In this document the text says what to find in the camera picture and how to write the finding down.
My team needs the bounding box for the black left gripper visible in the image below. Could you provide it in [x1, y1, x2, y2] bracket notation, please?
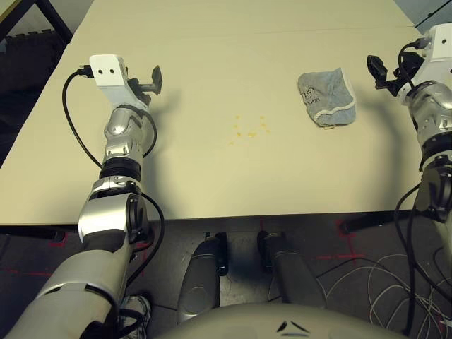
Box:
[127, 65, 165, 105]

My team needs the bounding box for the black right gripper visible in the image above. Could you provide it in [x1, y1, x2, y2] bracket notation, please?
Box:
[366, 41, 426, 97]

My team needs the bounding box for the blue-grey terry rag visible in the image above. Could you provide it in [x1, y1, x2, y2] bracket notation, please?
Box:
[297, 66, 357, 129]

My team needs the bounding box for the dark foam floor mat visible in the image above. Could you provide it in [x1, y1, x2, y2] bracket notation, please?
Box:
[0, 30, 69, 167]

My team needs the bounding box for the grey left robot leg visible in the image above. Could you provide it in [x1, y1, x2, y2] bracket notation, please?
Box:
[176, 231, 229, 324]

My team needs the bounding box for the grey robot leg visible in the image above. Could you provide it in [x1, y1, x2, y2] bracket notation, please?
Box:
[176, 231, 229, 324]
[256, 230, 328, 311]

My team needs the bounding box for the grey right robot leg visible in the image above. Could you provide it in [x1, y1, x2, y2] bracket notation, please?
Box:
[256, 230, 328, 311]

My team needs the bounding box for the grey white sneaker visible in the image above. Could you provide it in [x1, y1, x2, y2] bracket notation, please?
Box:
[118, 295, 152, 339]

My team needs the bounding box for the grey robot torso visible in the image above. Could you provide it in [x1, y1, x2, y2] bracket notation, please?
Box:
[146, 302, 407, 339]

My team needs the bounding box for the black right camera cable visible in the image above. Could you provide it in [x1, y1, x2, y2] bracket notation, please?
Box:
[397, 37, 431, 93]

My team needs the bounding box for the black camera cable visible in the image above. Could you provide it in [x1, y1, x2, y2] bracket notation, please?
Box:
[62, 64, 107, 167]
[397, 37, 431, 93]

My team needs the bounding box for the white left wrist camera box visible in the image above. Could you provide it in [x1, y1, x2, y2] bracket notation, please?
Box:
[88, 54, 151, 111]

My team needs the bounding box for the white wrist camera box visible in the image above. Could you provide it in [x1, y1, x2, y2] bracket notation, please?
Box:
[88, 54, 151, 111]
[422, 23, 452, 88]

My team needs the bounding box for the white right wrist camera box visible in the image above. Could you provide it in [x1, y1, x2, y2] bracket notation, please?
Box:
[422, 23, 452, 88]

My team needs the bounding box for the black left camera cable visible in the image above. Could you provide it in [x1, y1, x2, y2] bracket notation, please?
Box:
[62, 64, 107, 167]

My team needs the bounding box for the black metal frame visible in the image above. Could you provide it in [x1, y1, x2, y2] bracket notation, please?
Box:
[0, 0, 74, 46]

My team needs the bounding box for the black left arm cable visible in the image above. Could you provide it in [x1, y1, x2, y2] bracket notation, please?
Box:
[132, 192, 166, 282]

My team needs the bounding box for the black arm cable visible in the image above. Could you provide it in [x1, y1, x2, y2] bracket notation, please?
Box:
[394, 182, 452, 336]
[132, 192, 166, 282]

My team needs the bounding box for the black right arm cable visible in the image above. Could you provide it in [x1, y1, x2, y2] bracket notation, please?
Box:
[394, 182, 452, 336]

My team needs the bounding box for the white floor cable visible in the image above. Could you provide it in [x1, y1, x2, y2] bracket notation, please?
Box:
[317, 256, 452, 339]

